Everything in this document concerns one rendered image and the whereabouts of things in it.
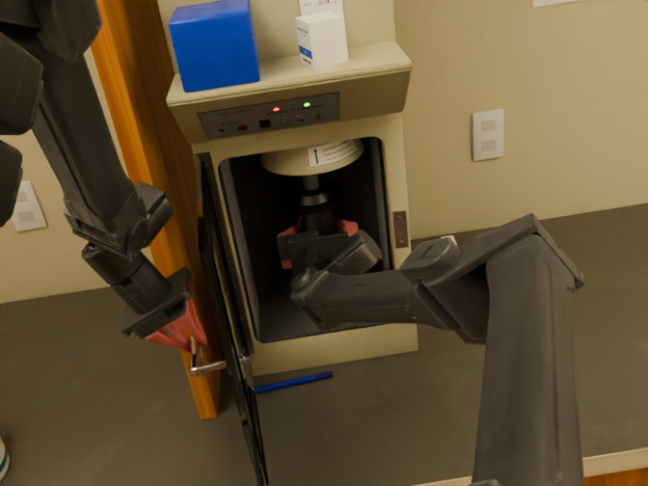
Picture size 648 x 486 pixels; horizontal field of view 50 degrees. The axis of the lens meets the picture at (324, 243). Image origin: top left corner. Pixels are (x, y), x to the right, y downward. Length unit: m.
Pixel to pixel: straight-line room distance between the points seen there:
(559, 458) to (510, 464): 0.03
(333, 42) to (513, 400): 0.60
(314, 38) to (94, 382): 0.80
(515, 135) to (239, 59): 0.86
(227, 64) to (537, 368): 0.59
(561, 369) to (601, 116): 1.23
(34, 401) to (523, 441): 1.12
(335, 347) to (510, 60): 0.72
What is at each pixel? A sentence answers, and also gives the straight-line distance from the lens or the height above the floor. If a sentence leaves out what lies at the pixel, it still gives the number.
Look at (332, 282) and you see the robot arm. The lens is 0.94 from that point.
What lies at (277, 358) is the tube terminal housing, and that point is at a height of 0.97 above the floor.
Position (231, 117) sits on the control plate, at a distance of 0.96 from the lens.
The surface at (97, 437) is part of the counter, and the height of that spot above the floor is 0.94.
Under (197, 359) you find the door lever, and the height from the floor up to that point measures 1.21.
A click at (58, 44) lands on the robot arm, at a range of 0.52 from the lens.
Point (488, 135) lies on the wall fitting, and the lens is 1.59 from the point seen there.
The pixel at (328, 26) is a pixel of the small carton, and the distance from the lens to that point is 0.93.
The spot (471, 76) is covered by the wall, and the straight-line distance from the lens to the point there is 1.54.
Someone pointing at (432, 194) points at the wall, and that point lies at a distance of 1.62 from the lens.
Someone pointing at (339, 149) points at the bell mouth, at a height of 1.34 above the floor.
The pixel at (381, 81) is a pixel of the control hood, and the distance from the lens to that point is 0.94.
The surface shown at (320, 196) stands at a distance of 1.17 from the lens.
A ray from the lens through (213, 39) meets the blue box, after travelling 0.90.
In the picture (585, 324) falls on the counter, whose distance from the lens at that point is 1.37.
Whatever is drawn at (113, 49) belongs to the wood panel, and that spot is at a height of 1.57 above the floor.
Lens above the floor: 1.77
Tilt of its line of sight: 30 degrees down
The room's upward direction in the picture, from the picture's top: 8 degrees counter-clockwise
